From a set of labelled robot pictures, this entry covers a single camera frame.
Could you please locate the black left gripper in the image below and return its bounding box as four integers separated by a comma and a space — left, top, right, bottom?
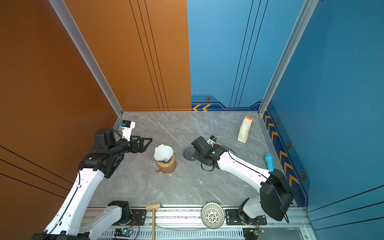
109, 135, 152, 160

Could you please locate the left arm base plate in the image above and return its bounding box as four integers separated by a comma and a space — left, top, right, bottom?
116, 209, 147, 226

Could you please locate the aluminium corner post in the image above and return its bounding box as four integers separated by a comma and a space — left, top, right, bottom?
49, 0, 123, 116
258, 0, 319, 117

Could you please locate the grey glass dripper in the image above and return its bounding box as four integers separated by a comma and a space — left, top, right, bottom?
183, 146, 196, 162

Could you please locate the white paper coffee filter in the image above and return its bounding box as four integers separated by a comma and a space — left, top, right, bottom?
154, 145, 174, 164

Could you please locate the left green circuit board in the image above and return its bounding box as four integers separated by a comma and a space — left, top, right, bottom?
114, 228, 134, 238

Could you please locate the coffee filter pack orange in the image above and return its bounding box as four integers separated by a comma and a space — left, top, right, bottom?
238, 116, 253, 143

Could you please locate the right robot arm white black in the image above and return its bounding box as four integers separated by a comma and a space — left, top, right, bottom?
192, 145, 295, 225

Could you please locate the light blue cylinder roll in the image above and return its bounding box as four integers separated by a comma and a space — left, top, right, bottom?
265, 153, 275, 172

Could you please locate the white woven trivet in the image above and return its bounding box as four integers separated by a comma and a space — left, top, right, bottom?
201, 202, 225, 229

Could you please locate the orange glass carafe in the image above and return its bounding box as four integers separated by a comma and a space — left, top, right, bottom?
155, 164, 177, 174

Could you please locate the wooden mallet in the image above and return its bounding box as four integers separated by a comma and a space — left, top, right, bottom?
146, 203, 162, 240

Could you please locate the right green circuit board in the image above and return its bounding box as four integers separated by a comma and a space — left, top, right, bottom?
243, 228, 265, 240

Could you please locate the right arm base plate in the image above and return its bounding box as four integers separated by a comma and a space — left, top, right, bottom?
225, 209, 268, 226

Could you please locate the left aluminium corner post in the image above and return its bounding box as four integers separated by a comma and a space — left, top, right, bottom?
49, 0, 123, 116

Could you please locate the green circuit board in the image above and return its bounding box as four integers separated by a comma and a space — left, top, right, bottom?
243, 228, 265, 240
114, 228, 134, 238

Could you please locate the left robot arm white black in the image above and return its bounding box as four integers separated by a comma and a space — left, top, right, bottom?
32, 127, 153, 240

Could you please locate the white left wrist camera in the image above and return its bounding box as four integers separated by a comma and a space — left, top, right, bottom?
120, 120, 136, 141

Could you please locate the right aluminium corner post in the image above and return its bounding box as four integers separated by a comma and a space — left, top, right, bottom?
258, 0, 319, 117

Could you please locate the aluminium front rail frame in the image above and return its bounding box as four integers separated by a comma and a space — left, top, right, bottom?
53, 204, 319, 240

